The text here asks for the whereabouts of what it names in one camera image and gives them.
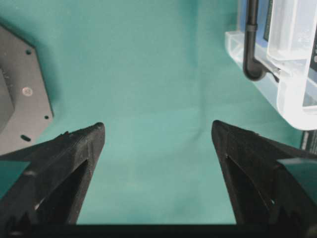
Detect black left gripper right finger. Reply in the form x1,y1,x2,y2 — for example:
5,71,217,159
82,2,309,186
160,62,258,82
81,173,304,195
211,120,317,235

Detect black cable on case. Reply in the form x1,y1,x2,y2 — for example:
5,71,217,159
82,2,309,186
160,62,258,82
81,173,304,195
242,0,279,81

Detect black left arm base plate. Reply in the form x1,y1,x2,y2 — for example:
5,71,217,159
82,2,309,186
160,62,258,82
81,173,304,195
0,25,53,154

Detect clear plastic storage case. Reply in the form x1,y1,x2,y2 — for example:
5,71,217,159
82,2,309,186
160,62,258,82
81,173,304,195
225,0,317,130

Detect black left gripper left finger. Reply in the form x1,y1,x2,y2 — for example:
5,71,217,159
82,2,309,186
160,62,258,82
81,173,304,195
0,122,106,235

